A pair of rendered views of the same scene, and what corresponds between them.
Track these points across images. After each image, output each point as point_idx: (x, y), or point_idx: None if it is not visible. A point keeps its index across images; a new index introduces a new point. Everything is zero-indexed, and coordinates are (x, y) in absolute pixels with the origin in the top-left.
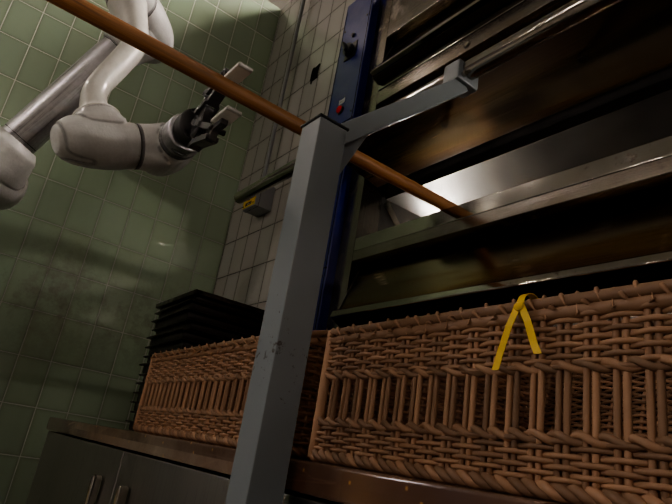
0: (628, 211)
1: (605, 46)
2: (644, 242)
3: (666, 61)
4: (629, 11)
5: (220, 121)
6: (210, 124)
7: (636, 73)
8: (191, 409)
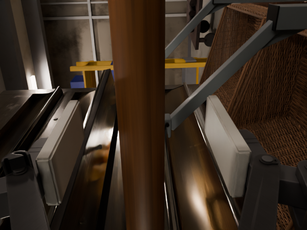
0: (190, 225)
1: (83, 211)
2: (213, 207)
3: (96, 215)
4: (83, 183)
5: (244, 130)
6: (258, 159)
7: (93, 228)
8: None
